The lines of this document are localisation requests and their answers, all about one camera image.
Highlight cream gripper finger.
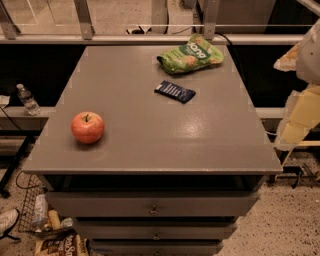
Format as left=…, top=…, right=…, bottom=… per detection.
left=273, top=43, right=300, bottom=72
left=274, top=84, right=320, bottom=151

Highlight blue rxbar wrapper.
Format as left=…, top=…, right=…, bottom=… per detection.
left=154, top=81, right=196, bottom=104

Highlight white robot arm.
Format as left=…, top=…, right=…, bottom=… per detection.
left=273, top=21, right=320, bottom=151

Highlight red apple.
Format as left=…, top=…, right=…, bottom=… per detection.
left=71, top=112, right=105, bottom=144

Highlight green snack bag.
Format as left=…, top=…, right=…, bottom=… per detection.
left=157, top=34, right=224, bottom=74

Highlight grey drawer cabinet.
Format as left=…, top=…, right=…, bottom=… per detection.
left=24, top=46, right=281, bottom=256

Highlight clear water bottle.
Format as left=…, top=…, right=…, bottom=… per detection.
left=16, top=84, right=41, bottom=116

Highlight brown snack bag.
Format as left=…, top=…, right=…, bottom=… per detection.
left=34, top=234, right=89, bottom=256

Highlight plastic bottle in basket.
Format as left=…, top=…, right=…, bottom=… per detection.
left=32, top=194, right=48, bottom=232

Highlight white shoe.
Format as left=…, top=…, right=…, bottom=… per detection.
left=0, top=208, right=19, bottom=237

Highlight black cable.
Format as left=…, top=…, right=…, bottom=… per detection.
left=214, top=32, right=247, bottom=84

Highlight metal railing frame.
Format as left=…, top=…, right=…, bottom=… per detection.
left=0, top=0, right=319, bottom=44

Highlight black wire basket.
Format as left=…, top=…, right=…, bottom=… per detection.
left=18, top=176, right=73, bottom=239

